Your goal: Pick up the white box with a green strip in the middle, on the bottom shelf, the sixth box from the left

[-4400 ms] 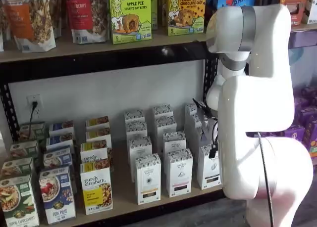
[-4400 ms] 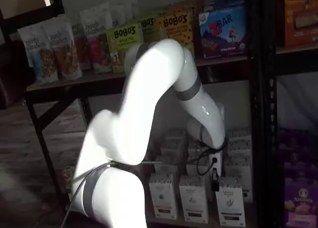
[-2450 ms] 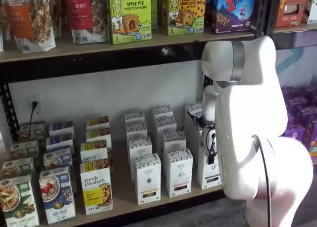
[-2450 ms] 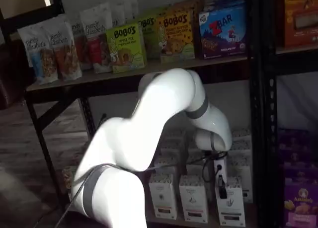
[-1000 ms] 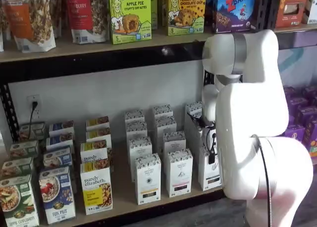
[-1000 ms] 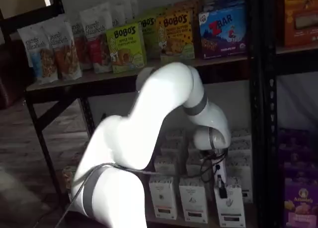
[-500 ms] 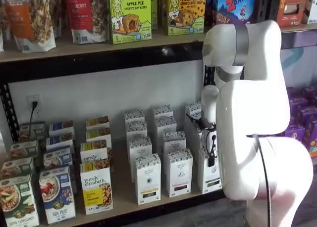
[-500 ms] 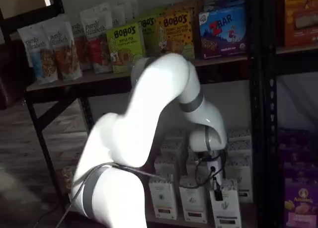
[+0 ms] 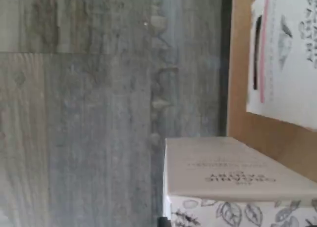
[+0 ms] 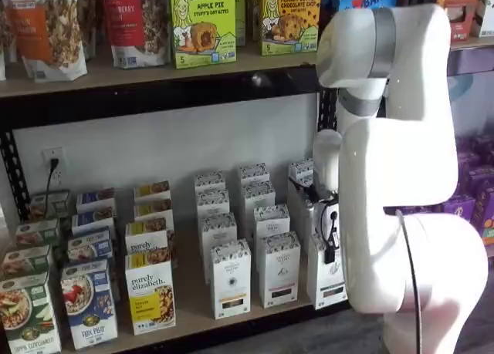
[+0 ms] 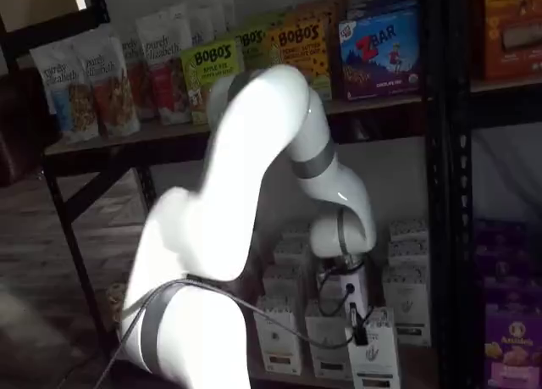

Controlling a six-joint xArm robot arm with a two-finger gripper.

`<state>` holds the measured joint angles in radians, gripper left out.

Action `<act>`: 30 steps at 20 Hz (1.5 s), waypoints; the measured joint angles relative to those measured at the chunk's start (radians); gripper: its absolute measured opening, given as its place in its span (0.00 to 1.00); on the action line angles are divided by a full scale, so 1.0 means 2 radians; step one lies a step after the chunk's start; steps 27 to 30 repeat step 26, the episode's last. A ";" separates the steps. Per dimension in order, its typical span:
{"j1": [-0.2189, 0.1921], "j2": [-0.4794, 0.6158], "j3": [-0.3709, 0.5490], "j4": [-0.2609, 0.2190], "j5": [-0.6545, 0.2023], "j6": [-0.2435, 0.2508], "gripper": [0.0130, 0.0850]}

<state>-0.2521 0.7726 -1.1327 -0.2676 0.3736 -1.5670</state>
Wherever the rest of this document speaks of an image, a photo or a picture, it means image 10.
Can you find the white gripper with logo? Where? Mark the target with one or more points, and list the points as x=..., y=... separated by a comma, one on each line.
x=322, y=230

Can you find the white box green strip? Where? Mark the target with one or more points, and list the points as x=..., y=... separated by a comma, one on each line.
x=301, y=168
x=312, y=219
x=320, y=277
x=299, y=194

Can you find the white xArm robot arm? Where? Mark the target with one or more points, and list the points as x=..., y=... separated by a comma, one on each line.
x=405, y=157

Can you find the white box pink strip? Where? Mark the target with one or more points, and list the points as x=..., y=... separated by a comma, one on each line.
x=272, y=219
x=258, y=199
x=279, y=273
x=253, y=173

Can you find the plain purple snack box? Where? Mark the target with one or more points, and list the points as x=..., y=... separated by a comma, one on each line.
x=459, y=211

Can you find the purple box with orange picture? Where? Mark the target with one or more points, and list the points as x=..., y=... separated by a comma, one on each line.
x=484, y=211

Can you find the Purely Elizabeth yellow label box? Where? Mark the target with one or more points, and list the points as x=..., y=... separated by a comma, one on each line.
x=152, y=211
x=150, y=292
x=151, y=191
x=144, y=240

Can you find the yellow Bobo's peanut butter box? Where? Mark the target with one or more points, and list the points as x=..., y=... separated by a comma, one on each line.
x=289, y=30

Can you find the blue oatmeal box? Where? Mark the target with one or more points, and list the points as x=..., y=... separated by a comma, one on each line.
x=95, y=199
x=92, y=220
x=89, y=246
x=88, y=307

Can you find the green Bobo's apple pie box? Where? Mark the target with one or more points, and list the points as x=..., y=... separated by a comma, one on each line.
x=204, y=41

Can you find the orange snack box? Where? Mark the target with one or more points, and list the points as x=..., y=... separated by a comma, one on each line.
x=455, y=11

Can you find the green oatmeal box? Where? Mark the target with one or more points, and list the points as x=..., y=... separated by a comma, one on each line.
x=27, y=315
x=38, y=233
x=25, y=261
x=49, y=205

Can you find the white snack box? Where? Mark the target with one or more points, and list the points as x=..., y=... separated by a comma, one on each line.
x=485, y=16

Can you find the red label granola bag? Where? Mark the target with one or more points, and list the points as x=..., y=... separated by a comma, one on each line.
x=131, y=22

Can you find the orange label granola bag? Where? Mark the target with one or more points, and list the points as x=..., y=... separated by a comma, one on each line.
x=42, y=30

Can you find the brown granola bag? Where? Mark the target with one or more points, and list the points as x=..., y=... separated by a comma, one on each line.
x=2, y=41

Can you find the white wall outlet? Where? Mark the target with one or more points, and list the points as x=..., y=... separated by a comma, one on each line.
x=52, y=152

